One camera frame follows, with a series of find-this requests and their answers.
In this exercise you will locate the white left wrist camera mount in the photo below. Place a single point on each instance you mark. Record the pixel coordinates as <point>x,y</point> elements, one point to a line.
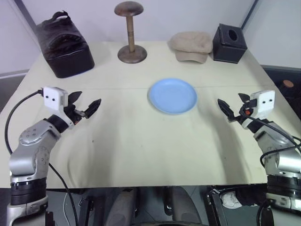
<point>53,97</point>

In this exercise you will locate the brown round lid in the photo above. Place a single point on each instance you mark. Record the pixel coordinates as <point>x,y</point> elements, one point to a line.
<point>288,83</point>

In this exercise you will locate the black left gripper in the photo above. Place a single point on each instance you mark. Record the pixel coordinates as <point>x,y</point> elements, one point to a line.
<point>74,113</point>

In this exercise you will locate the wooden hat stand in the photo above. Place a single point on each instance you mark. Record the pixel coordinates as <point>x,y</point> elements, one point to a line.
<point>130,35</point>

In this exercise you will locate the light blue plate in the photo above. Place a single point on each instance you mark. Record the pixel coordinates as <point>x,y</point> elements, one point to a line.
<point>172,96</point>

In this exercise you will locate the beige flat cap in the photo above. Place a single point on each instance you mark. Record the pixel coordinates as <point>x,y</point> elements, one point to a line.
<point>190,46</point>

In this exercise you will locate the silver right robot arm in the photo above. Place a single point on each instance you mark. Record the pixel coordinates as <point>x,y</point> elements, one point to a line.
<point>279,146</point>

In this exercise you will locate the white crumpled object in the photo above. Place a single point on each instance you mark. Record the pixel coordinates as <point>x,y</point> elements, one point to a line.
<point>231,199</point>

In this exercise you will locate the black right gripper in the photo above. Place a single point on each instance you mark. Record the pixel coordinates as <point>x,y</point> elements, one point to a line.
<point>244,114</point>

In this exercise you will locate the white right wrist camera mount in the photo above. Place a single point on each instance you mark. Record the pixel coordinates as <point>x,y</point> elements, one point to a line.
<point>264,101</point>

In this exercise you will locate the dark brown leather bag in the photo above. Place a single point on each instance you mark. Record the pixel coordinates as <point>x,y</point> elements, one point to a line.
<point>65,54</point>

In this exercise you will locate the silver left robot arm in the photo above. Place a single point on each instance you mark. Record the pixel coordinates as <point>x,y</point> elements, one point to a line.
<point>30,150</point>

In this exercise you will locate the cream tablecloth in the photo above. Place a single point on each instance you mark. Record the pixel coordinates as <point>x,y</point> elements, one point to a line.
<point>141,146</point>

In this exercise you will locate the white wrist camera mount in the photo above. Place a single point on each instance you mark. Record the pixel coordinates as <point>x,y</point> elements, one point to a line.
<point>264,101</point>
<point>53,97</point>

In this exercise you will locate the black leather tissue box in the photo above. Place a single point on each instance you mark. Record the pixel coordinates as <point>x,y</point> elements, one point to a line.
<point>229,47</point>

